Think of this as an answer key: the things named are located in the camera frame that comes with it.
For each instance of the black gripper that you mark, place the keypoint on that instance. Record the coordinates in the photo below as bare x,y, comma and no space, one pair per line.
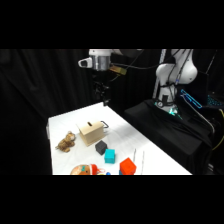
100,83

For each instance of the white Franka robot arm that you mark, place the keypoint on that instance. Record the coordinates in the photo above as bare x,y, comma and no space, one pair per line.
175,71

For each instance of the light wooden box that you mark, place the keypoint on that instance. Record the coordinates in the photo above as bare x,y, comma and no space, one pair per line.
89,133

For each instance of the dark grey cube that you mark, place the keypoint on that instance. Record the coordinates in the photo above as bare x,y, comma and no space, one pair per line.
100,147

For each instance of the teal cube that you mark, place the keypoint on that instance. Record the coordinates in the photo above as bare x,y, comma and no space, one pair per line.
109,156

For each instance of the brown plush tiger toy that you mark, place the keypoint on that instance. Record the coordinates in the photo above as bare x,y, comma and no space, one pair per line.
66,142

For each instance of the black cloth covered stand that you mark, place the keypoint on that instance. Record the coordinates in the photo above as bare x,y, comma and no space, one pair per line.
166,133

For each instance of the orange cube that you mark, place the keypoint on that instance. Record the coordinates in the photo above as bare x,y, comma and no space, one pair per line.
127,166

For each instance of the red plastic toy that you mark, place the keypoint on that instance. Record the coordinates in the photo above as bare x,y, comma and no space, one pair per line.
96,169

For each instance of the clear acrylic stand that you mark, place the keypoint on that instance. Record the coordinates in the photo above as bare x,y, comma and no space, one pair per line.
142,163

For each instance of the small blue toy piece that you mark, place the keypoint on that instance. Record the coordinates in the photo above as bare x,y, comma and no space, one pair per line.
108,173

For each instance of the round orange toy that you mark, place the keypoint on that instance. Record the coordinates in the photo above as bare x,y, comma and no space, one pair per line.
81,170

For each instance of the blue lit device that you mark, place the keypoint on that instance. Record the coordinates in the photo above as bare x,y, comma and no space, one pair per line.
191,99

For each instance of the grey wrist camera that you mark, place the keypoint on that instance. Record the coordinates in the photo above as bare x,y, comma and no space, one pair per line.
85,62

